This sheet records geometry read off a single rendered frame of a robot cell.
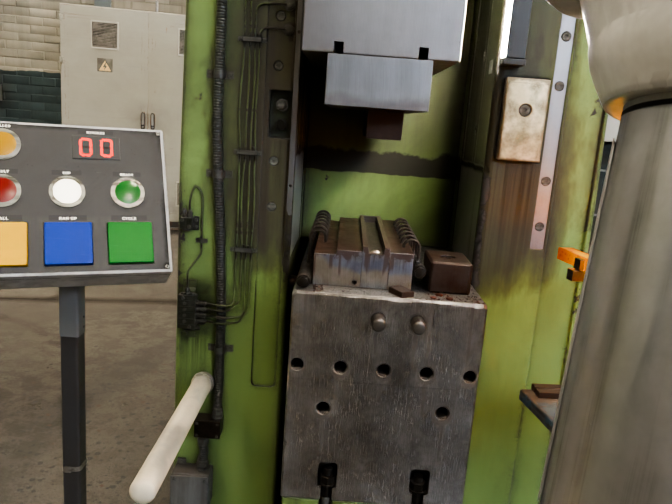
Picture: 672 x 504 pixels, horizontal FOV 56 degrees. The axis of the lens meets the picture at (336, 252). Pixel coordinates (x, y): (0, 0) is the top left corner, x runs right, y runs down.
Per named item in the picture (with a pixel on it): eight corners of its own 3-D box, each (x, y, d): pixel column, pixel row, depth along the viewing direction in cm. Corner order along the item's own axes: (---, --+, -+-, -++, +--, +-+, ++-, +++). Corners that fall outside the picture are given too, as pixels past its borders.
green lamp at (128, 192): (137, 206, 112) (137, 182, 111) (111, 204, 112) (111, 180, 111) (143, 204, 115) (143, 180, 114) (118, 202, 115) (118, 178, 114)
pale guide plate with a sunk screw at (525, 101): (539, 162, 133) (551, 79, 130) (497, 159, 133) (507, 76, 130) (536, 162, 135) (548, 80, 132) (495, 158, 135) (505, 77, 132)
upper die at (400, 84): (428, 112, 120) (433, 60, 118) (323, 104, 120) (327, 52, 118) (408, 113, 161) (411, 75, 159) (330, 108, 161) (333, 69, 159)
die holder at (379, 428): (462, 511, 131) (488, 305, 121) (279, 497, 131) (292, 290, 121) (428, 395, 185) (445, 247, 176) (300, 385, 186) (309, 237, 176)
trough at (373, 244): (389, 255, 126) (390, 248, 125) (363, 253, 126) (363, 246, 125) (379, 221, 167) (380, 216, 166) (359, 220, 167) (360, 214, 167)
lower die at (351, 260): (410, 291, 127) (414, 250, 125) (312, 283, 127) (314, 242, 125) (395, 249, 168) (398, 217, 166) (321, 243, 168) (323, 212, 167)
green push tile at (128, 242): (154, 261, 110) (151, 221, 112) (109, 262, 107) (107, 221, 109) (153, 264, 112) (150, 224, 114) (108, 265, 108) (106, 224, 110)
